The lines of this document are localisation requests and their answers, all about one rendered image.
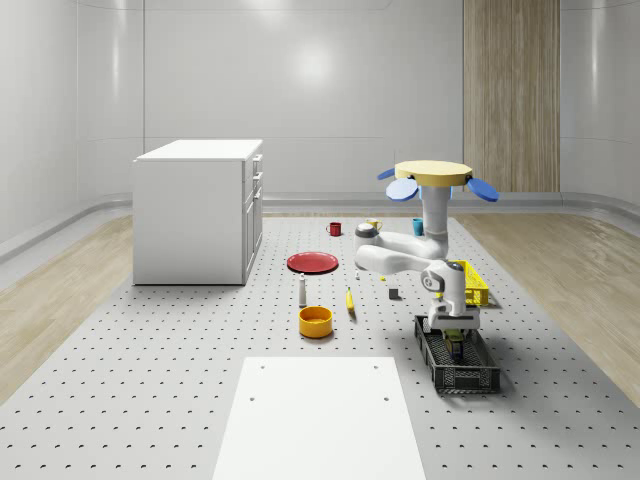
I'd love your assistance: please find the yellow bowl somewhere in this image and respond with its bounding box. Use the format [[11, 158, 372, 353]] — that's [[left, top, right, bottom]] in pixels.
[[297, 305, 335, 339]]

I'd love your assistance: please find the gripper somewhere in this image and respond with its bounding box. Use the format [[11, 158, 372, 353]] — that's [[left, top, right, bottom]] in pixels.
[[426, 299, 483, 345]]

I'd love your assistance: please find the white cabinet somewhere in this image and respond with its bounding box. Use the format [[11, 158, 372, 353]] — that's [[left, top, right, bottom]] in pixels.
[[132, 138, 265, 287]]

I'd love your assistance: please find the white board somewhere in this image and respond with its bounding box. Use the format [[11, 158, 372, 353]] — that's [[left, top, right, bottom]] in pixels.
[[211, 355, 428, 480]]

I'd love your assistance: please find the red plate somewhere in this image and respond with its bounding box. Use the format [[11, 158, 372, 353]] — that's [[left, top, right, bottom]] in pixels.
[[286, 251, 341, 275]]

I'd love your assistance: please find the flat-sided can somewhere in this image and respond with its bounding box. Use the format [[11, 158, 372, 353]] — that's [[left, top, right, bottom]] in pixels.
[[445, 329, 466, 363]]

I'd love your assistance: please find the yellow basket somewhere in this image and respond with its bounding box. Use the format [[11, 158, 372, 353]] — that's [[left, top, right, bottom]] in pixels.
[[435, 258, 490, 308]]

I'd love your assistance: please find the dark grey basket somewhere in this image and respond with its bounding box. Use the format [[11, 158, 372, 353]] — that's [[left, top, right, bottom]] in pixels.
[[413, 313, 503, 397]]

